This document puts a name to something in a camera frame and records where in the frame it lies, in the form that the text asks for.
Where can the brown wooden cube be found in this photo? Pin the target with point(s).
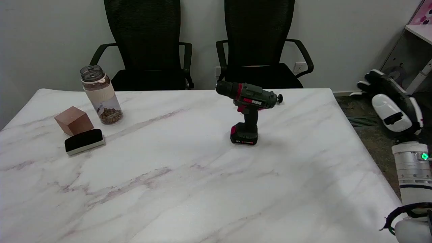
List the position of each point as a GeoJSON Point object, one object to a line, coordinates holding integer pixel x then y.
{"type": "Point", "coordinates": [73, 119]}

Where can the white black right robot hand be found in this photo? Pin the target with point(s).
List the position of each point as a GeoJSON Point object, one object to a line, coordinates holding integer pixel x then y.
{"type": "Point", "coordinates": [391, 111]}

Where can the grey panel with cartoon picture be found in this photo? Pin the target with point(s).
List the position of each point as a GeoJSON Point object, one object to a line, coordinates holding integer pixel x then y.
{"type": "Point", "coordinates": [403, 57]}

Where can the glass jar with nuts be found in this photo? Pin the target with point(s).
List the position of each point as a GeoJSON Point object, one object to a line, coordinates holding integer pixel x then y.
{"type": "Point", "coordinates": [103, 98]}

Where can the green red power screwdriver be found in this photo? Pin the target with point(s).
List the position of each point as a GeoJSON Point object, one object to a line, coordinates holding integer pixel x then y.
{"type": "Point", "coordinates": [251, 96]}

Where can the white wall socket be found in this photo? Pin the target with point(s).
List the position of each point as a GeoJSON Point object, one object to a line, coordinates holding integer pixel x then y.
{"type": "Point", "coordinates": [300, 67]}
{"type": "Point", "coordinates": [217, 71]}

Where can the black white board eraser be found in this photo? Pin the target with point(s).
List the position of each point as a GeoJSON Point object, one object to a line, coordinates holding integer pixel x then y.
{"type": "Point", "coordinates": [83, 140]}

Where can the pink box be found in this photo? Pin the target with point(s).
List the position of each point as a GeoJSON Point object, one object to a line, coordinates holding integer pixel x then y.
{"type": "Point", "coordinates": [423, 13]}

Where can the black mesh office chair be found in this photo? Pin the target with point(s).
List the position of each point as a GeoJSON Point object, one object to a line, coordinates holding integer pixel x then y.
{"type": "Point", "coordinates": [258, 37]}
{"type": "Point", "coordinates": [145, 40]}

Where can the floor vent grille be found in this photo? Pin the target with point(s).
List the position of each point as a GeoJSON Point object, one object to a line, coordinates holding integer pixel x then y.
{"type": "Point", "coordinates": [361, 121]}

